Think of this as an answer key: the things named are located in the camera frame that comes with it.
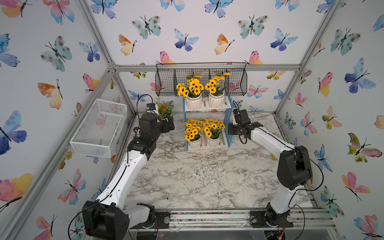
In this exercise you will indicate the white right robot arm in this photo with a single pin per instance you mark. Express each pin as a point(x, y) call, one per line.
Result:
point(294, 166)

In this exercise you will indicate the white mesh wall basket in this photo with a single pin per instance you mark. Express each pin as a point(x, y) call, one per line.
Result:
point(100, 129)

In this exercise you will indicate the orange flower green plant pot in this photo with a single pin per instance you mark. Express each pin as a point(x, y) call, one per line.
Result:
point(165, 109)

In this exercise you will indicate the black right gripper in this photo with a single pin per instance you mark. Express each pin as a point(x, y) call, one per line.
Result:
point(230, 127)

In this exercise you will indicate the black wire wall basket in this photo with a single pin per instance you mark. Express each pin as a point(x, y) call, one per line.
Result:
point(232, 78)

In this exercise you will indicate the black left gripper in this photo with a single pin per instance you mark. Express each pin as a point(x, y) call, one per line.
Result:
point(166, 129)

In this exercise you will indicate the blue white wooden shelf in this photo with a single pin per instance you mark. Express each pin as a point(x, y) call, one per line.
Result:
point(221, 116)

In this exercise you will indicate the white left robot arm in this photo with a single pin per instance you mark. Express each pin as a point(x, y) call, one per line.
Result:
point(104, 217)

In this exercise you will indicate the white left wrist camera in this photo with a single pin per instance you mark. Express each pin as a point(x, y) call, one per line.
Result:
point(151, 107)

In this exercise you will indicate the sunflower pot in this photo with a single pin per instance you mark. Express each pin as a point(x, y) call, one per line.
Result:
point(192, 92)
point(193, 134)
point(217, 89)
point(213, 131)

